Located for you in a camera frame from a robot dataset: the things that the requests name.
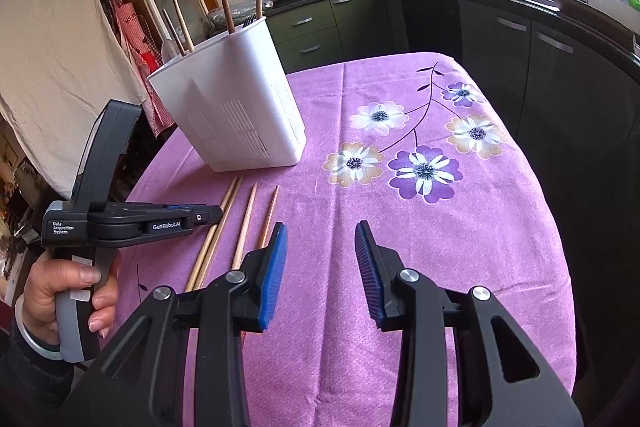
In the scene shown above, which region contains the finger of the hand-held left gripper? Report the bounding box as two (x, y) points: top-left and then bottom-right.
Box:
(92, 202), (211, 220)
(90, 206), (224, 249)

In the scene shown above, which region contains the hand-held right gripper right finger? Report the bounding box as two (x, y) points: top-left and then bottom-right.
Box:
(354, 221), (583, 427)

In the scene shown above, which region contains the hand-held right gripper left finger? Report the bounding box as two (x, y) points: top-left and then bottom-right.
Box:
(65, 222), (289, 427)

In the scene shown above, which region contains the light bamboo chopstick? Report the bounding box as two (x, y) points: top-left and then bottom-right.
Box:
(194, 176), (245, 292)
(184, 177), (241, 293)

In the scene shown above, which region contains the ridged reddish brown chopstick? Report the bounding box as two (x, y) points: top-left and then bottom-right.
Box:
(257, 185), (280, 250)

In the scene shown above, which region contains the clear plastic spoon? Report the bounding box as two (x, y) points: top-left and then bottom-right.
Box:
(161, 34), (182, 64)

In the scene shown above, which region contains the white plastic utensil holder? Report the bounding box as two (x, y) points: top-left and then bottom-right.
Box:
(146, 14), (308, 174)

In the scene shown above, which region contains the person's left forearm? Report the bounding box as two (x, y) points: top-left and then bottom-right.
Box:
(0, 322), (76, 427)

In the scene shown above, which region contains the person's left hand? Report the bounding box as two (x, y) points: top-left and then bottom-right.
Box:
(22, 251), (122, 349)

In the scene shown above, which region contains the red checkered apron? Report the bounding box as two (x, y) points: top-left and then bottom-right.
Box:
(100, 0), (176, 138)

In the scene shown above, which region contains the white hanging cloth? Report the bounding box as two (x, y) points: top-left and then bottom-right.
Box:
(0, 0), (151, 158)

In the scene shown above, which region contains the purple floral tablecloth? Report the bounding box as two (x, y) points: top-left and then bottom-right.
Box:
(112, 52), (578, 427)

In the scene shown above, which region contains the silver bangle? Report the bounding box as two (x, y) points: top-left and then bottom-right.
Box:
(12, 294), (63, 360)

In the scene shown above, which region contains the green lower cabinet with drawers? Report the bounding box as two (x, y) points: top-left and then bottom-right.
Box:
(265, 0), (401, 75)

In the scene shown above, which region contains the dark sink base cabinet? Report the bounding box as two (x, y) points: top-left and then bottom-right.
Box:
(385, 0), (640, 358)

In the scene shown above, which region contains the dark kitchen countertop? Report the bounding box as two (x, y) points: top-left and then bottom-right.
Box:
(260, 0), (640, 68)

